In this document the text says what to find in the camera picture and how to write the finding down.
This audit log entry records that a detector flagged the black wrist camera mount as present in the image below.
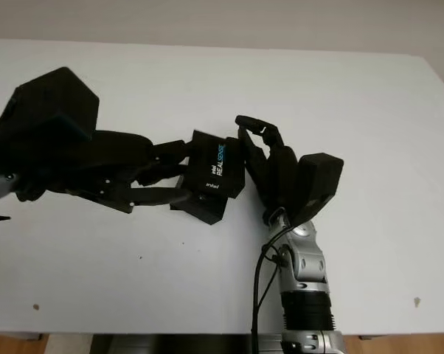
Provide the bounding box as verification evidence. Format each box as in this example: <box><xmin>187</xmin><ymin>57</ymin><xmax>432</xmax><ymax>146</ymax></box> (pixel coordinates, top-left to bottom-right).
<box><xmin>290</xmin><ymin>153</ymin><xmax>345</xmax><ymax>227</ymax></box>
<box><xmin>0</xmin><ymin>66</ymin><xmax>100</xmax><ymax>176</ymax></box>

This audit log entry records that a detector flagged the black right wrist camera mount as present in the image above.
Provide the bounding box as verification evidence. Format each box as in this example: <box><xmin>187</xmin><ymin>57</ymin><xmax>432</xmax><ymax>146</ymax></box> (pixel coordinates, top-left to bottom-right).
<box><xmin>290</xmin><ymin>153</ymin><xmax>345</xmax><ymax>227</ymax></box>

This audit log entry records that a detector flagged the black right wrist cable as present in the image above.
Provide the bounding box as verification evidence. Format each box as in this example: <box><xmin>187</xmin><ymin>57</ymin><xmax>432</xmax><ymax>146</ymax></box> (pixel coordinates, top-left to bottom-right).
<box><xmin>250</xmin><ymin>209</ymin><xmax>294</xmax><ymax>354</ymax></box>

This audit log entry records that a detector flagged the black RealSense printed box lid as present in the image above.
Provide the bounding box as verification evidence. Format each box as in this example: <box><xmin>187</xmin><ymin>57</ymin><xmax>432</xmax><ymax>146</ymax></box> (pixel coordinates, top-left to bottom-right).
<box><xmin>182</xmin><ymin>128</ymin><xmax>247</xmax><ymax>201</ymax></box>

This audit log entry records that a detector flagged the black box base foam insert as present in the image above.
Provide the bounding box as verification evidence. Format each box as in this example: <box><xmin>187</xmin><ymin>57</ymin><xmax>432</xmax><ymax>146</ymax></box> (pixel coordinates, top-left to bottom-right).
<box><xmin>169</xmin><ymin>173</ymin><xmax>231</xmax><ymax>226</ymax></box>

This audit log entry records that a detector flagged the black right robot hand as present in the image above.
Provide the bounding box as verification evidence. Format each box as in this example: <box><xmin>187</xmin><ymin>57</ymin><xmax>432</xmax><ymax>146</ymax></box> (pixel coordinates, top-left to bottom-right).
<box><xmin>235</xmin><ymin>114</ymin><xmax>301</xmax><ymax>223</ymax></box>

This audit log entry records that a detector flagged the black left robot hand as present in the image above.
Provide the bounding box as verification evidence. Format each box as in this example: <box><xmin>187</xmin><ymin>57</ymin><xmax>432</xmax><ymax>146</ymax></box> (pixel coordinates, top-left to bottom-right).
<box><xmin>14</xmin><ymin>130</ymin><xmax>194</xmax><ymax>215</ymax></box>

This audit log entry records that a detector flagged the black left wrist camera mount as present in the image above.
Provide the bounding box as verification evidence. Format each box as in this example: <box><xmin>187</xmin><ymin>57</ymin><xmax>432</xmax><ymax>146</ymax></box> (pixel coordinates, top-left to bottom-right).
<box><xmin>0</xmin><ymin>66</ymin><xmax>100</xmax><ymax>176</ymax></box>

